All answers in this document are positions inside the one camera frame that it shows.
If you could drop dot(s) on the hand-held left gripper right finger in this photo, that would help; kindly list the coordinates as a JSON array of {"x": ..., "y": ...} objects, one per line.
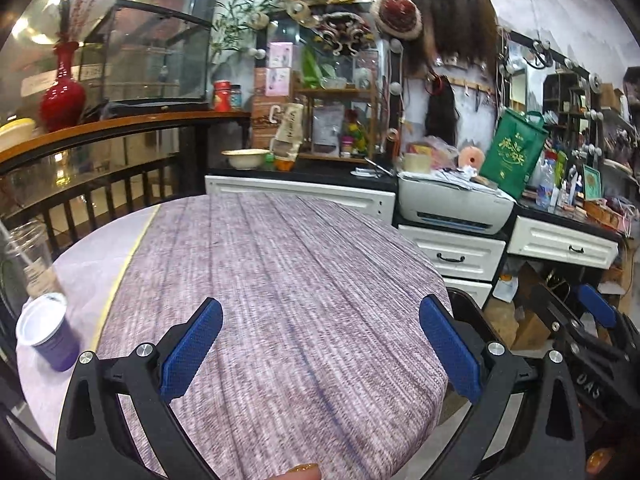
[{"x": 450, "y": 347}]

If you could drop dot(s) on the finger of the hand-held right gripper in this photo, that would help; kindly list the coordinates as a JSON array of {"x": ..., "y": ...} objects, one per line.
[
  {"x": 552, "y": 312},
  {"x": 597, "y": 307}
]

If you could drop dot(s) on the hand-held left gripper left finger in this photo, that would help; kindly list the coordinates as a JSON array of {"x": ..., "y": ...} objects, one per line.
[{"x": 192, "y": 347}]

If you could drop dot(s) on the person's right hand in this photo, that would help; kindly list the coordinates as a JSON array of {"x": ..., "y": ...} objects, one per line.
[{"x": 600, "y": 462}]

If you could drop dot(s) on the person's left hand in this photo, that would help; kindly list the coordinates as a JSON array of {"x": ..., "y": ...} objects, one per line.
[{"x": 302, "y": 475}]

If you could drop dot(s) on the cardboard box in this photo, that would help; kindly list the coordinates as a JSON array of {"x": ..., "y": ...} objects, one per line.
[{"x": 532, "y": 330}]

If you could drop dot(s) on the white pouch orange label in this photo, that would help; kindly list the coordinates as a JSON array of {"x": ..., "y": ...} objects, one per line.
[{"x": 505, "y": 288}]

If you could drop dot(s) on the white drawer cabinet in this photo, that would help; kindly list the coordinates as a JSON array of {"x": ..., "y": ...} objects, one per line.
[{"x": 460, "y": 257}]

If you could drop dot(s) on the wicker basket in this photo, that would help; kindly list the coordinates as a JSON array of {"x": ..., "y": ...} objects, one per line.
[{"x": 602, "y": 215}]

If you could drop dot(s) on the green framed picture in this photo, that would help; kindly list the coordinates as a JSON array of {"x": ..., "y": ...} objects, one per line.
[{"x": 592, "y": 183}]

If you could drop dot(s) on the purple grey tablecloth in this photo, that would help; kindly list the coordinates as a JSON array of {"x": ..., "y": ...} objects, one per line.
[{"x": 300, "y": 285}]

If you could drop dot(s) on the clear water bottle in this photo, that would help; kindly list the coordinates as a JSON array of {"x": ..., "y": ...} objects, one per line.
[{"x": 547, "y": 185}]

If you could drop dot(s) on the white printer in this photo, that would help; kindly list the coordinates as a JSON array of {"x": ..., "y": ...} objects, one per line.
[{"x": 455, "y": 210}]

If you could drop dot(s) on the purple yogurt cup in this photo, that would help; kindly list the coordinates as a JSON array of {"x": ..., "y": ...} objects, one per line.
[{"x": 52, "y": 342}]

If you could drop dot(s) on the green tote bag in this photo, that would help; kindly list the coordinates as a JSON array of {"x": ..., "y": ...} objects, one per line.
[{"x": 515, "y": 155}]

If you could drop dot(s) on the clear plastic drink cup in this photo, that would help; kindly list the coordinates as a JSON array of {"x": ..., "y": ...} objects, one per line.
[{"x": 32, "y": 260}]

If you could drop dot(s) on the pink plastic bag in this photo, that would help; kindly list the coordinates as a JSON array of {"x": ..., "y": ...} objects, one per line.
[{"x": 435, "y": 156}]

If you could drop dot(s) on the cream enamel bowl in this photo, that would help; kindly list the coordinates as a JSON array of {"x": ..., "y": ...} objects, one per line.
[{"x": 245, "y": 159}]

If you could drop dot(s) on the white straw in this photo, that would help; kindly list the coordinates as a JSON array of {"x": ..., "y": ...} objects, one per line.
[{"x": 14, "y": 247}]

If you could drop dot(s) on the vanity mirror with bulbs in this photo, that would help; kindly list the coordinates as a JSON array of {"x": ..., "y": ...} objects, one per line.
[{"x": 565, "y": 90}]

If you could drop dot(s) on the black hanging wig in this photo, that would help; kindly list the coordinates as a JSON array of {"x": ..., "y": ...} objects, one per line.
[{"x": 442, "y": 112}]

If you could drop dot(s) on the wooden railing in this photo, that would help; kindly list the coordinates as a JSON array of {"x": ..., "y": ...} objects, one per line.
[{"x": 125, "y": 125}]

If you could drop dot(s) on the beige paper snack bag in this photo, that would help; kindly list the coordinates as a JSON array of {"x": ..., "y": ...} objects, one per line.
[{"x": 289, "y": 132}]

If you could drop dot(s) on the brown box with white hook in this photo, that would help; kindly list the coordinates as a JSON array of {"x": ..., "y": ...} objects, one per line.
[{"x": 262, "y": 115}]

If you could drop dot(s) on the red tin can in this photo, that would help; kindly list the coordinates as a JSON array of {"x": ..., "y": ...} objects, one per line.
[{"x": 222, "y": 96}]

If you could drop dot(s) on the glass jar dark lid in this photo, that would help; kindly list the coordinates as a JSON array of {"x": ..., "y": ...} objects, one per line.
[{"x": 236, "y": 97}]

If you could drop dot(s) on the yellow lidded bowl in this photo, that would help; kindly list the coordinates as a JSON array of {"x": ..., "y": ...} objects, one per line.
[{"x": 17, "y": 132}]

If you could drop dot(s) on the red vase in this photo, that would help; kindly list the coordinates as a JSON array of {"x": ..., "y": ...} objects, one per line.
[{"x": 62, "y": 100}]

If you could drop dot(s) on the wooden shelf rack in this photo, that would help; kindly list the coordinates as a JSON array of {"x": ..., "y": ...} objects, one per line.
[{"x": 335, "y": 92}]

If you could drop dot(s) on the glass display case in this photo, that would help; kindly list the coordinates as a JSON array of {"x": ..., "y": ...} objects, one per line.
[{"x": 150, "y": 60}]

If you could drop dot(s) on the pink photo cards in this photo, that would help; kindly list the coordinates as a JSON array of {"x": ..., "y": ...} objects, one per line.
[{"x": 279, "y": 70}]

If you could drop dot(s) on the hanging brown hair extensions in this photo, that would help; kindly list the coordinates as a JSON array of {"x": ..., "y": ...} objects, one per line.
[{"x": 450, "y": 25}]

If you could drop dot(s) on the ornate headdress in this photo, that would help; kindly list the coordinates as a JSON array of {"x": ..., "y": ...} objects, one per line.
[{"x": 340, "y": 32}]

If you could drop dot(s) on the red hat with fur trim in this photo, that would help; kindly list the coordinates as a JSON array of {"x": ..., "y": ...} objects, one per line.
[{"x": 397, "y": 15}]

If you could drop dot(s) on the green leafy branches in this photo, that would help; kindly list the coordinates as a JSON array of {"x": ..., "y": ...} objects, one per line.
[{"x": 240, "y": 15}]

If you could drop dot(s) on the dried flower branches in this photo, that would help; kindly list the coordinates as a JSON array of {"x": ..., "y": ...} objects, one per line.
[{"x": 77, "y": 10}]

